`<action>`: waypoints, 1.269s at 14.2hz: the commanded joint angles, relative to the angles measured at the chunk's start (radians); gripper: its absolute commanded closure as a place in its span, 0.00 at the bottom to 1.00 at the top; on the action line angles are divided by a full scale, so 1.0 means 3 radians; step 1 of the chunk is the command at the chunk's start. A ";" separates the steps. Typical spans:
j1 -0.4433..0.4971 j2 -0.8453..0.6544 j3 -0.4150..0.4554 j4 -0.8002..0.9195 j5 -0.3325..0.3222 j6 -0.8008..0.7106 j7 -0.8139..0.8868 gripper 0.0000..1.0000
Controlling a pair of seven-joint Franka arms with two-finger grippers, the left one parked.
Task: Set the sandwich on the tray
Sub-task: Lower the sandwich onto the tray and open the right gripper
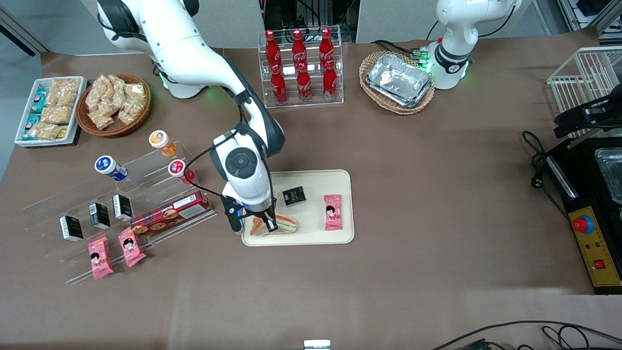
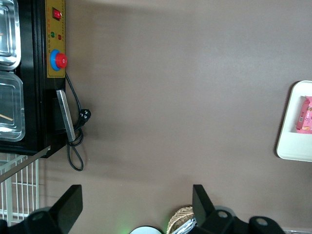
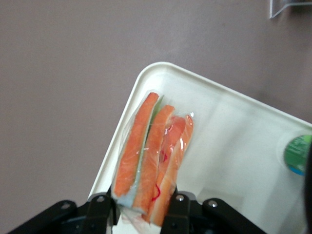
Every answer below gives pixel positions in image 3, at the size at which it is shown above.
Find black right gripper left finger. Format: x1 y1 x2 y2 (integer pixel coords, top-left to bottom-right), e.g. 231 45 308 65
7 192 120 234

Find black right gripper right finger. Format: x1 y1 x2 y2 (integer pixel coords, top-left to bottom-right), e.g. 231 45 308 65
162 191 268 234

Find plastic-wrapped orange sandwich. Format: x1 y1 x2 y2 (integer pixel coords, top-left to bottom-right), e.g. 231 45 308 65
111 92 195 226

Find cream plastic tray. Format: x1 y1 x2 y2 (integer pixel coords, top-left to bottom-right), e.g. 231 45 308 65
87 61 312 234

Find green-lid small can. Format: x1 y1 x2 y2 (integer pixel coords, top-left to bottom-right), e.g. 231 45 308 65
284 135 312 176

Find clear acrylic tiered display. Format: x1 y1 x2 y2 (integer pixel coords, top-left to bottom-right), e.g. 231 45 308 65
269 0 312 20

